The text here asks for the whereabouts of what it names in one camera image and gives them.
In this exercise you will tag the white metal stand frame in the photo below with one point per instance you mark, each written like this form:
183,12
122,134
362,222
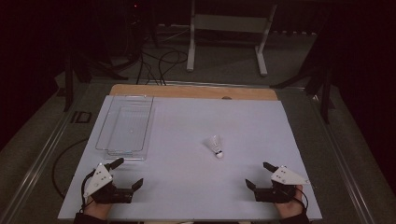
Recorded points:
230,23

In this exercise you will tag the wooden table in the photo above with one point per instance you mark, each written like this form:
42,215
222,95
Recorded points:
193,91

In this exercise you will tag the white table cover board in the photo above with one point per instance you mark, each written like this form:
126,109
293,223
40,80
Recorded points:
218,186

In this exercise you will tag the black metal stand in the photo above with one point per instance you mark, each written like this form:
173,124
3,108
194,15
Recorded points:
68,87
325,99

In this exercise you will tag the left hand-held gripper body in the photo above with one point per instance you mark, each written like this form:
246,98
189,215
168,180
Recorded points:
99,182

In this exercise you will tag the white shuttlecock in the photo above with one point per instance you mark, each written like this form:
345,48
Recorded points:
214,143

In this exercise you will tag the aluminium floor rail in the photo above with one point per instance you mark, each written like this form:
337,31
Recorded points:
40,158
342,161

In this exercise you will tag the clear plastic container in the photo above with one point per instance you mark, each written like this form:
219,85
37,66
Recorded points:
124,130

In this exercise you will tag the person's left hand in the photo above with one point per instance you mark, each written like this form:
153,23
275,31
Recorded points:
97,210

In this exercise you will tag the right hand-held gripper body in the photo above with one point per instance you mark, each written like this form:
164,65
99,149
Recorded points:
288,177

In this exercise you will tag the person's right hand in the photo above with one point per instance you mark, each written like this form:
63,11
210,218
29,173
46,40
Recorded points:
291,209

